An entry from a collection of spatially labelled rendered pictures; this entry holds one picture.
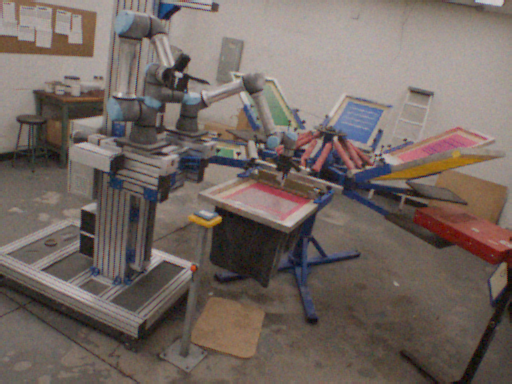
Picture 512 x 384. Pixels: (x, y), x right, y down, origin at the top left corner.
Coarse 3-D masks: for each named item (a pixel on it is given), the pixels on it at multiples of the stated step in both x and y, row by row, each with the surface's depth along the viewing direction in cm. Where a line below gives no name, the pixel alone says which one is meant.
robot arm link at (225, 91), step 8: (240, 80) 262; (264, 80) 261; (216, 88) 268; (224, 88) 265; (232, 88) 264; (240, 88) 263; (208, 96) 268; (216, 96) 267; (224, 96) 267; (208, 104) 271
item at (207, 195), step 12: (240, 180) 279; (204, 192) 243; (216, 192) 253; (216, 204) 237; (228, 204) 234; (312, 204) 260; (252, 216) 228; (264, 216) 226; (300, 216) 237; (276, 228) 223; (288, 228) 220
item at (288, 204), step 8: (272, 200) 263; (280, 200) 266; (288, 200) 269; (296, 200) 272; (304, 200) 275; (264, 208) 247; (272, 208) 250; (280, 208) 252; (288, 208) 255; (296, 208) 258; (280, 216) 240
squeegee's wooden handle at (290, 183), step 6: (258, 168) 286; (264, 174) 285; (270, 174) 283; (276, 174) 281; (264, 180) 286; (270, 180) 284; (276, 180) 282; (288, 180) 278; (294, 180) 277; (288, 186) 279; (294, 186) 277; (300, 186) 275; (306, 186) 273; (312, 186) 272; (306, 192) 274
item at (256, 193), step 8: (256, 184) 287; (264, 184) 290; (240, 192) 266; (248, 192) 268; (256, 192) 271; (264, 192) 274; (272, 192) 278; (280, 192) 281; (240, 200) 252; (248, 200) 255; (256, 200) 257; (264, 200) 260
